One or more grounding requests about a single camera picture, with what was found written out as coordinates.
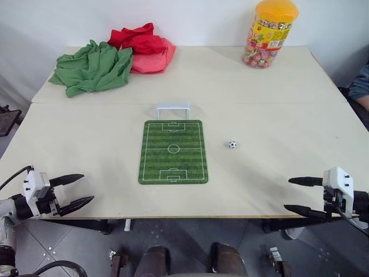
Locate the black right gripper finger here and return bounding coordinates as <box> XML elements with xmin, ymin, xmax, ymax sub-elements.
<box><xmin>283</xmin><ymin>204</ymin><xmax>330</xmax><ymax>223</ymax></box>
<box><xmin>288</xmin><ymin>177</ymin><xmax>325</xmax><ymax>187</ymax></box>

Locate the dark rounded shape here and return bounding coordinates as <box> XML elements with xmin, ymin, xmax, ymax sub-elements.
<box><xmin>211</xmin><ymin>242</ymin><xmax>249</xmax><ymax>277</ymax></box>
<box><xmin>138</xmin><ymin>245</ymin><xmax>171</xmax><ymax>277</ymax></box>

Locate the person arm blue sleeve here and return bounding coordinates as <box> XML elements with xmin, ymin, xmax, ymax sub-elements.
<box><xmin>348</xmin><ymin>63</ymin><xmax>369</xmax><ymax>112</ymax></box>

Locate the black looping floor cable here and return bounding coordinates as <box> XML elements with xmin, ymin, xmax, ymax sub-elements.
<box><xmin>31</xmin><ymin>260</ymin><xmax>88</xmax><ymax>277</ymax></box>

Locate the dark metal foot bracket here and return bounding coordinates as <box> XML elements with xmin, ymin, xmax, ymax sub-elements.
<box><xmin>260</xmin><ymin>244</ymin><xmax>292</xmax><ymax>277</ymax></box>
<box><xmin>108</xmin><ymin>248</ymin><xmax>130</xmax><ymax>277</ymax></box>

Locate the small grey toy goal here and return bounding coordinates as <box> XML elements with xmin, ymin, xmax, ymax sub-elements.
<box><xmin>156</xmin><ymin>101</ymin><xmax>192</xmax><ymax>120</ymax></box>

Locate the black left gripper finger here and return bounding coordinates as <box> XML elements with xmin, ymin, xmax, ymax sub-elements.
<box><xmin>58</xmin><ymin>195</ymin><xmax>95</xmax><ymax>217</ymax></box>
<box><xmin>48</xmin><ymin>173</ymin><xmax>85</xmax><ymax>188</ymax></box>

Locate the clear plastic lollipop jar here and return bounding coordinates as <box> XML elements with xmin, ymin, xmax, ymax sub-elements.
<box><xmin>242</xmin><ymin>13</ymin><xmax>298</xmax><ymax>70</ymax></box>

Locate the green soccer field mat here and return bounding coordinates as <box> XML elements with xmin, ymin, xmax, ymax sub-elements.
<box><xmin>137</xmin><ymin>119</ymin><xmax>210</xmax><ymax>185</ymax></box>

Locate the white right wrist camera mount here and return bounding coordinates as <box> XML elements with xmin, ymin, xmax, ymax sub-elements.
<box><xmin>322</xmin><ymin>166</ymin><xmax>355</xmax><ymax>219</ymax></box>

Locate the crumpled pink cloth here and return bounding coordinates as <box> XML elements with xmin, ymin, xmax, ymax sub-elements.
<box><xmin>129</xmin><ymin>37</ymin><xmax>177</xmax><ymax>74</ymax></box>

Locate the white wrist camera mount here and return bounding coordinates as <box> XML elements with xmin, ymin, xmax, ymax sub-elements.
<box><xmin>23</xmin><ymin>170</ymin><xmax>51</xmax><ymax>216</ymax></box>
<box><xmin>322</xmin><ymin>166</ymin><xmax>355</xmax><ymax>219</ymax></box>

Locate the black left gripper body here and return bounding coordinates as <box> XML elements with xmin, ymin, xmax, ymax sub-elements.
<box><xmin>34</xmin><ymin>186</ymin><xmax>63</xmax><ymax>218</ymax></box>

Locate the orange jar lid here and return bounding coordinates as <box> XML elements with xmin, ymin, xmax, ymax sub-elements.
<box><xmin>254</xmin><ymin>0</ymin><xmax>300</xmax><ymax>26</ymax></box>

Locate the crumpled red cloth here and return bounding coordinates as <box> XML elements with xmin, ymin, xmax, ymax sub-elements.
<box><xmin>107</xmin><ymin>23</ymin><xmax>170</xmax><ymax>56</ymax></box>

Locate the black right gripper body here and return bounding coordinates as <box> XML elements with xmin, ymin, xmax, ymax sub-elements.
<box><xmin>322</xmin><ymin>186</ymin><xmax>347</xmax><ymax>216</ymax></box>

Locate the crumpled green cloth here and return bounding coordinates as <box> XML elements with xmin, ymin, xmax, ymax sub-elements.
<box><xmin>48</xmin><ymin>39</ymin><xmax>134</xmax><ymax>99</ymax></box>

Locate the white shoe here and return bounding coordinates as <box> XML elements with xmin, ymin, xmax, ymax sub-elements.
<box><xmin>280</xmin><ymin>226</ymin><xmax>306</xmax><ymax>241</ymax></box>

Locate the black equipment beside table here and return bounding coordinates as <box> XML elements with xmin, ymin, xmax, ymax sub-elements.
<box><xmin>0</xmin><ymin>104</ymin><xmax>23</xmax><ymax>138</ymax></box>

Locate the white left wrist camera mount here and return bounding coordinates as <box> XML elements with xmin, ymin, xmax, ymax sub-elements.
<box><xmin>23</xmin><ymin>170</ymin><xmax>51</xmax><ymax>216</ymax></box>

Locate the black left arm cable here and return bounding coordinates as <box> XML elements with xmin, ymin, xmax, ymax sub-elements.
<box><xmin>0</xmin><ymin>164</ymin><xmax>35</xmax><ymax>192</ymax></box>

